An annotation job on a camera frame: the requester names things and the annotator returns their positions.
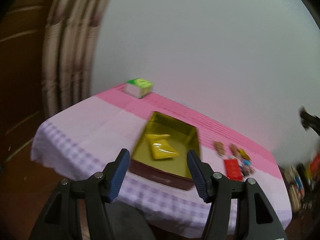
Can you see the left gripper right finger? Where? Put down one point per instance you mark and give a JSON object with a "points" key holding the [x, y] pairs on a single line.
{"points": [[201, 174]]}

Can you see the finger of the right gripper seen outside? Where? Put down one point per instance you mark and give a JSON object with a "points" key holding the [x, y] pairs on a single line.
{"points": [[309, 121]]}

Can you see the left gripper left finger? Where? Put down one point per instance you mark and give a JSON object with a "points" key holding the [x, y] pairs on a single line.
{"points": [[114, 173]]}

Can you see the yellow snack packet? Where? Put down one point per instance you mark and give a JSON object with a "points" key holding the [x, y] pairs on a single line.
{"points": [[160, 146]]}

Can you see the red snack packet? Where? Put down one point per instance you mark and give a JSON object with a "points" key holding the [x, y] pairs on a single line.
{"points": [[233, 171]]}

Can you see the clear wrapped brown snack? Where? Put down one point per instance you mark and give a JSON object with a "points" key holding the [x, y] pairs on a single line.
{"points": [[219, 148]]}

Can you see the orange wrapped snack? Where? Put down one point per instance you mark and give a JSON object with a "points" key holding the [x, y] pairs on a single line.
{"points": [[239, 152]]}

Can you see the pink checkered tablecloth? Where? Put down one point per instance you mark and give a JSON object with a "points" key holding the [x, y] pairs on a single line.
{"points": [[82, 139]]}

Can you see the gold tin box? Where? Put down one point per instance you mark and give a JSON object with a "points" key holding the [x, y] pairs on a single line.
{"points": [[171, 172]]}

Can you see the green tissue box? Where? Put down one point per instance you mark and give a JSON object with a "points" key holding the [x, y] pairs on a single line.
{"points": [[138, 87]]}

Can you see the brown wooden door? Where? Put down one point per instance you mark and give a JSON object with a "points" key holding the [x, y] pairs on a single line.
{"points": [[22, 36]]}

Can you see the striped curtain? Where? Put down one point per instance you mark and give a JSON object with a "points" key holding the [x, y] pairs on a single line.
{"points": [[70, 40]]}

